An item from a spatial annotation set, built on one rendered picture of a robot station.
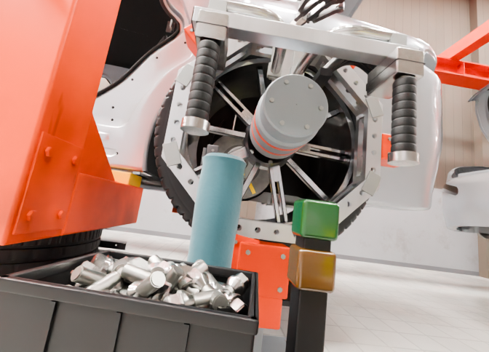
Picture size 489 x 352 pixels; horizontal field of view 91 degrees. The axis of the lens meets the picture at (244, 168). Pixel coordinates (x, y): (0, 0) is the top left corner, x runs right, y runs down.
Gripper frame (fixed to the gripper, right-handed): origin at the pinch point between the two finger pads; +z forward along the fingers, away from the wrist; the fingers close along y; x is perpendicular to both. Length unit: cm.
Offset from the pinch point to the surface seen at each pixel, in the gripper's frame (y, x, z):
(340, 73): 6.1, -22.8, -15.8
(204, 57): -31, -42, -23
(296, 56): -5.4, -21.7, -11.0
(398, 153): 0, -50, -37
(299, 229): -20, -65, -39
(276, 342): 24, -103, 10
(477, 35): 317, 226, 58
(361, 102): 12.9, -29.1, -18.3
